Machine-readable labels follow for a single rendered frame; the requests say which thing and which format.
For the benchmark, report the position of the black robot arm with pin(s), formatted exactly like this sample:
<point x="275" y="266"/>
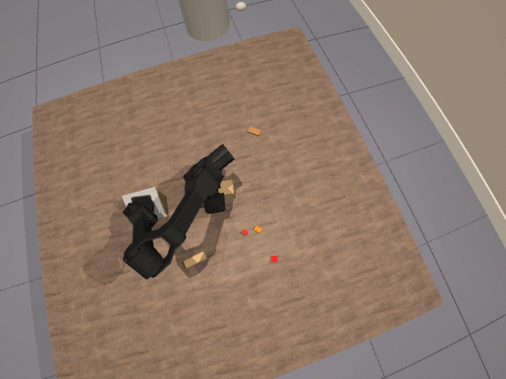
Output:
<point x="202" y="181"/>

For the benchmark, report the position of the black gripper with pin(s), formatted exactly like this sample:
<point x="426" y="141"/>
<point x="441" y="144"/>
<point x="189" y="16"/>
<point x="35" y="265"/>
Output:
<point x="215" y="203"/>

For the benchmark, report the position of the orange flat bar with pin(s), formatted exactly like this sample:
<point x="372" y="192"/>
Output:
<point x="254" y="131"/>

